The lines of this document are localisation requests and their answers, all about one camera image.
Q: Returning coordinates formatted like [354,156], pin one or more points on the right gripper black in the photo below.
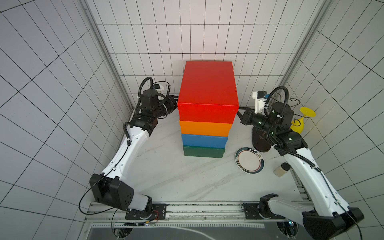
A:
[245,116]

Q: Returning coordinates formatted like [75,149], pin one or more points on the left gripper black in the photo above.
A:
[173,101]

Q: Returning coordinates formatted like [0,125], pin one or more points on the orange shoebox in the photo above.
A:
[205,128]

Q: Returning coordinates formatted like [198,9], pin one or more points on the red shoebox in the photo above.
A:
[208,93]

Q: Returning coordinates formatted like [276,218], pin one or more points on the blue shoebox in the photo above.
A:
[204,141]

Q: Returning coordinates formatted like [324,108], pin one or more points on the green shoebox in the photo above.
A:
[192,151]

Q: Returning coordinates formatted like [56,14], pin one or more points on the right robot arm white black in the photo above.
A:
[326,214]

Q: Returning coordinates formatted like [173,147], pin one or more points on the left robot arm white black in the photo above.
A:
[111,186]

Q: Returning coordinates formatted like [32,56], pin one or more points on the white plate striped rim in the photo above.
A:
[249,160]

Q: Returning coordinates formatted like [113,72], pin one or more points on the yellow plastic wine glass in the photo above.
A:
[297,125]

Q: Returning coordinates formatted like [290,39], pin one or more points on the small jar black lid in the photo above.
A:
[282,169]

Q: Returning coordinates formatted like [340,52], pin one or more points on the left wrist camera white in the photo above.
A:
[159,88]

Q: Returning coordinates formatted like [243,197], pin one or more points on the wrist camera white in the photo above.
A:
[260,99]
[159,88]

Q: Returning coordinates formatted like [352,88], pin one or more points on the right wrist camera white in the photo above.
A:
[260,99]

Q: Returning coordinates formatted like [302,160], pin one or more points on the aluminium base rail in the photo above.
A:
[195,212]

